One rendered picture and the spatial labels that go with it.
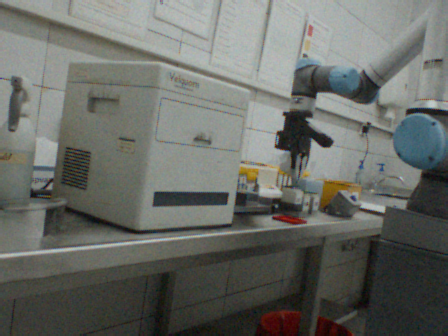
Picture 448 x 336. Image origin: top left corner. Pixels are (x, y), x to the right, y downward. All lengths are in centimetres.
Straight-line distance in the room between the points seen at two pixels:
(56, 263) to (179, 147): 31
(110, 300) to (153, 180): 96
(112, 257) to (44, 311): 86
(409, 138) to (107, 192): 66
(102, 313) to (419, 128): 119
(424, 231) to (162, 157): 67
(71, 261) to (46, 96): 80
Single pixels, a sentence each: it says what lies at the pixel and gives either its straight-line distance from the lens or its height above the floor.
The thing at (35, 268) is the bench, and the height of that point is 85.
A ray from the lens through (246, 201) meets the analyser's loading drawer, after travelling 110.
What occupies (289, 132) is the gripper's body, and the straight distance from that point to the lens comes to 137.
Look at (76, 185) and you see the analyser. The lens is 98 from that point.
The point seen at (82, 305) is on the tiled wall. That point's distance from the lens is 168.
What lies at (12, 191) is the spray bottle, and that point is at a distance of 93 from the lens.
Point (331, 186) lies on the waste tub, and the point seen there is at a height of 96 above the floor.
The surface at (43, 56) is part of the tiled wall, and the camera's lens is 144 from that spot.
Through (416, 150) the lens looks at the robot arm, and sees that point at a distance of 112.
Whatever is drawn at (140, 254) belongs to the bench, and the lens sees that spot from 80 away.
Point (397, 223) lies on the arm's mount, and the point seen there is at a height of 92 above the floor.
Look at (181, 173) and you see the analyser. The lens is 89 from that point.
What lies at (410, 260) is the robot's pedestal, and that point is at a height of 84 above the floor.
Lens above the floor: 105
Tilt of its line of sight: 3 degrees down
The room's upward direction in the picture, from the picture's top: 8 degrees clockwise
